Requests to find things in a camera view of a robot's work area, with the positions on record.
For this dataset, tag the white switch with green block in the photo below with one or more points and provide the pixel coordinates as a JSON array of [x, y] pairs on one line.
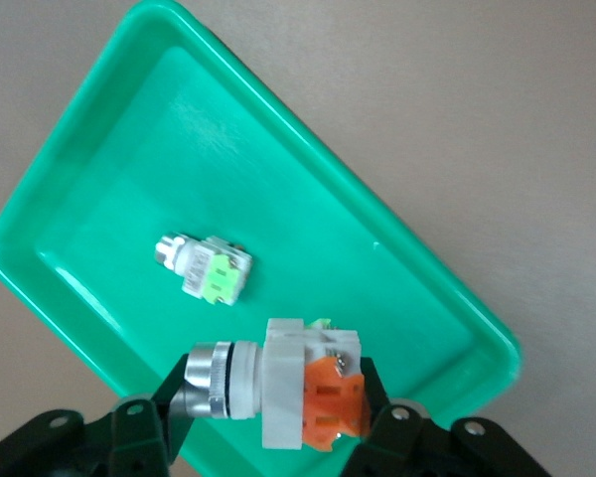
[[203, 268]]

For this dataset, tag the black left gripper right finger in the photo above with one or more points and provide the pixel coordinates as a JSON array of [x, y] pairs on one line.
[[402, 442]]

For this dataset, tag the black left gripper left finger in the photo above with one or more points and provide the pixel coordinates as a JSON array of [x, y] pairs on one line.
[[134, 437]]

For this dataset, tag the brown table cover sheet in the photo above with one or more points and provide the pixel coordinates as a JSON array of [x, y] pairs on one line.
[[477, 99]]

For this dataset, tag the green plastic tray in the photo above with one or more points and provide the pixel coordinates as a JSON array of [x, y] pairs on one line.
[[328, 223]]

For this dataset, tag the white switch with orange block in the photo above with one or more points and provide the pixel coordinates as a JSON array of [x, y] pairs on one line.
[[283, 387]]

